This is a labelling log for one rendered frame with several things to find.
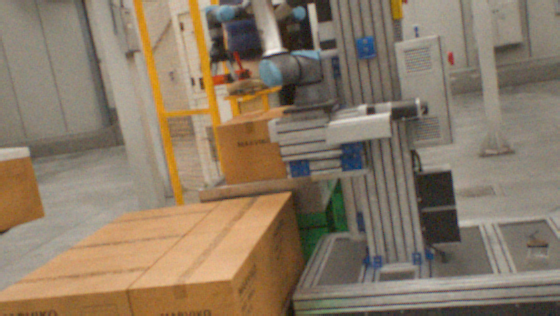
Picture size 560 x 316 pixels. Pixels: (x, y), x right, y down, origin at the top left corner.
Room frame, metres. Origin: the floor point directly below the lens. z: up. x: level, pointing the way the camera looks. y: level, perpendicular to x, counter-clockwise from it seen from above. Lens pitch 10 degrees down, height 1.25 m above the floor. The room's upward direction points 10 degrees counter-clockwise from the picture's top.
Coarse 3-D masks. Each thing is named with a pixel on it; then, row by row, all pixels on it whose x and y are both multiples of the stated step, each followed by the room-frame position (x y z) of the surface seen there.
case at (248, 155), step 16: (256, 112) 3.74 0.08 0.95; (272, 112) 3.53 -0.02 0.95; (224, 128) 3.26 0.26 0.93; (240, 128) 3.24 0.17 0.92; (256, 128) 3.22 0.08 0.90; (224, 144) 3.26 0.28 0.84; (240, 144) 3.24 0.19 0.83; (256, 144) 3.22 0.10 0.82; (272, 144) 3.20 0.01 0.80; (224, 160) 3.26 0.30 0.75; (240, 160) 3.24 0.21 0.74; (256, 160) 3.23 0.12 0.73; (272, 160) 3.21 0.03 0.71; (240, 176) 3.25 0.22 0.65; (256, 176) 3.23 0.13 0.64; (272, 176) 3.21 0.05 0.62
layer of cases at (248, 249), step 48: (288, 192) 3.09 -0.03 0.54; (96, 240) 2.80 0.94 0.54; (144, 240) 2.64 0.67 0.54; (192, 240) 2.49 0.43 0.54; (240, 240) 2.36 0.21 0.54; (288, 240) 2.83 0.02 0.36; (48, 288) 2.19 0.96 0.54; (96, 288) 2.09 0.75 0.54; (144, 288) 2.00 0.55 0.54; (192, 288) 1.96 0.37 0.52; (240, 288) 2.00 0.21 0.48; (288, 288) 2.66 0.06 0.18
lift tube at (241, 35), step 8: (224, 24) 3.49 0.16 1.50; (232, 24) 3.43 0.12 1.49; (240, 24) 3.42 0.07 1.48; (248, 24) 3.43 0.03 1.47; (256, 24) 3.47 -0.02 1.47; (232, 32) 3.44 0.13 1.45; (240, 32) 3.43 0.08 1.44; (248, 32) 3.43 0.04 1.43; (256, 32) 3.46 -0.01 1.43; (232, 40) 3.45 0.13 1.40; (240, 40) 3.42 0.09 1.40; (248, 40) 3.42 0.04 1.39; (256, 40) 3.45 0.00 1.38; (232, 48) 3.45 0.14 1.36; (240, 48) 3.42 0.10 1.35; (248, 48) 3.42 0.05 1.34; (248, 56) 3.42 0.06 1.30; (256, 56) 3.43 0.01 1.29
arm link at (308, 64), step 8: (296, 56) 2.51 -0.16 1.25; (304, 56) 2.50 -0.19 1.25; (312, 56) 2.51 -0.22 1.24; (304, 64) 2.49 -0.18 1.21; (312, 64) 2.51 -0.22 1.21; (304, 72) 2.49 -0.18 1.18; (312, 72) 2.50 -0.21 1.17; (320, 72) 2.54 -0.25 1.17; (304, 80) 2.50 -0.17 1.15; (312, 80) 2.50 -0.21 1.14
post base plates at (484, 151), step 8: (488, 136) 5.61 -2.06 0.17; (496, 136) 5.52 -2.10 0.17; (504, 136) 5.58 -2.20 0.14; (488, 144) 5.62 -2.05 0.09; (504, 144) 5.58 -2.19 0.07; (480, 152) 5.56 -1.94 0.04; (488, 152) 5.49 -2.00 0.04; (496, 152) 5.44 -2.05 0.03; (504, 152) 5.43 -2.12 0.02; (512, 152) 5.41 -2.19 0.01; (168, 192) 6.33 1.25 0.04; (184, 192) 6.38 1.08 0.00
